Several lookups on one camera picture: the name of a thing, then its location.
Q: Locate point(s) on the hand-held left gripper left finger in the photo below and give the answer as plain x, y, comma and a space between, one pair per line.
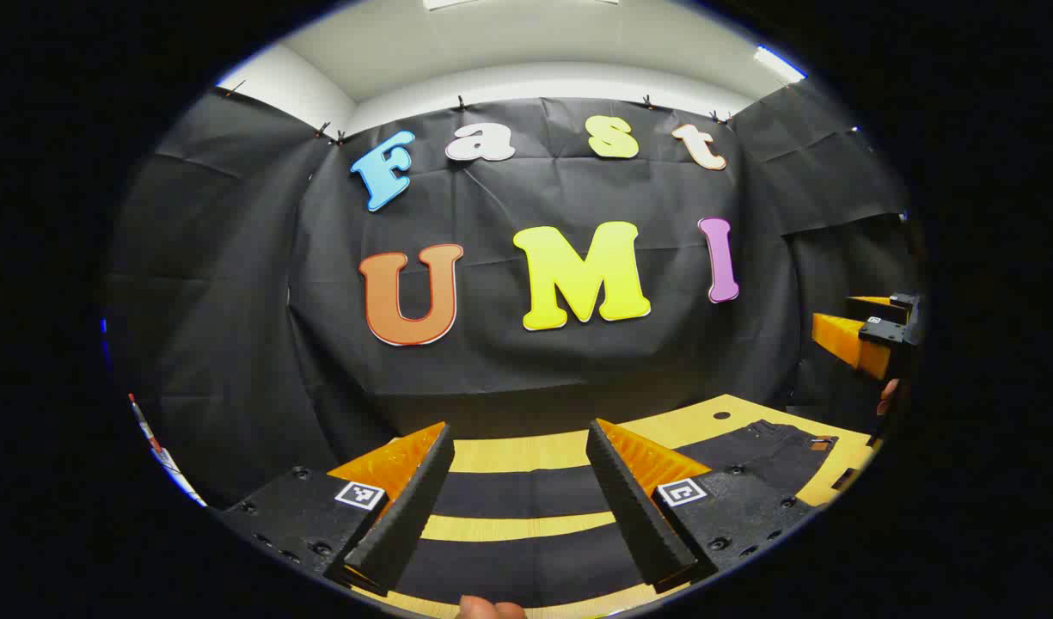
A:
410, 516

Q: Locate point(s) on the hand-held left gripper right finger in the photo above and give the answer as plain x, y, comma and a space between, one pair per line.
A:
633, 516

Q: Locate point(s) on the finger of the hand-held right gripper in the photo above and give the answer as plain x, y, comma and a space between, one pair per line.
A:
883, 331
906, 301

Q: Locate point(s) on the dark denim jeans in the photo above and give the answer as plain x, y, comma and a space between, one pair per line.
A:
526, 490

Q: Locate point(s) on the black backdrop cloth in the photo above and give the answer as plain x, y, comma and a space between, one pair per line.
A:
535, 378

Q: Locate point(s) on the red and white object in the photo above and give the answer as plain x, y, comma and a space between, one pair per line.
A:
167, 460

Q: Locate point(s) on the ceiling light panel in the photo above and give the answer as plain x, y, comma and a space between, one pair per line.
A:
780, 64

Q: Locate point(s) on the row of black cloth clips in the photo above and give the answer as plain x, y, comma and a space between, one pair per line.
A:
460, 104

